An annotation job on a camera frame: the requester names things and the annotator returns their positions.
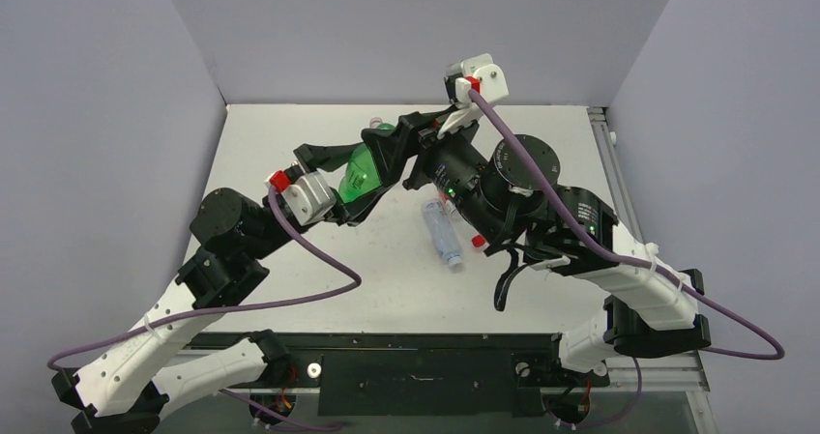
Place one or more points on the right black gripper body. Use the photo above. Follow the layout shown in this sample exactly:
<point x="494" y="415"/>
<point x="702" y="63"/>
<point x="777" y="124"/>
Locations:
<point x="424" y="152"/>

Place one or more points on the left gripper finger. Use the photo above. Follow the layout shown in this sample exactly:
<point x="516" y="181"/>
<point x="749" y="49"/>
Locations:
<point x="324" y="158"/>
<point x="356" y="211"/>

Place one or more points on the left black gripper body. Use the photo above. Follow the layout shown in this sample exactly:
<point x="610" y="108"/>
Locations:
<point x="335" y="212"/>

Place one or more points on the green plastic bottle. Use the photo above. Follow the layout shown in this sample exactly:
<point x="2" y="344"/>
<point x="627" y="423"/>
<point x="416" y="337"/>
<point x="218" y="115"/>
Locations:
<point x="361" y="176"/>

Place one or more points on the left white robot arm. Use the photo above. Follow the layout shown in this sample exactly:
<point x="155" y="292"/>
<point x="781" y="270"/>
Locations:
<point x="133" y="385"/>

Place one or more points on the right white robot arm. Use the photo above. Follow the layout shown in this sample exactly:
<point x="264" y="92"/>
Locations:
<point x="513" y="197"/>

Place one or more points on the clear bottle blue cap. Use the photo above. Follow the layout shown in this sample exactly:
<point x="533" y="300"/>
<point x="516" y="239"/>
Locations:
<point x="442" y="234"/>

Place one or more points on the clear bottle red blue label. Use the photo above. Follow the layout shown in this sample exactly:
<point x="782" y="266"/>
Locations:
<point x="467" y="233"/>

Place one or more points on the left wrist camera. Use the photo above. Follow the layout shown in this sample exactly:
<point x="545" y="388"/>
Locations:
<point x="309" y="197"/>

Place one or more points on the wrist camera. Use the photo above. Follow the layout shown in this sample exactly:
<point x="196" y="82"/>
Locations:
<point x="309" y="197"/>
<point x="480" y="74"/>

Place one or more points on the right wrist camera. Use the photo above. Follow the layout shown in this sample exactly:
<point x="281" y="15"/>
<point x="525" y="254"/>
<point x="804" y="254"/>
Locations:
<point x="480" y="74"/>

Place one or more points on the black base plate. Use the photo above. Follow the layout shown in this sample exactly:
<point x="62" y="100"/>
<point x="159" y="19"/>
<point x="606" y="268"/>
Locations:
<point x="422" y="374"/>

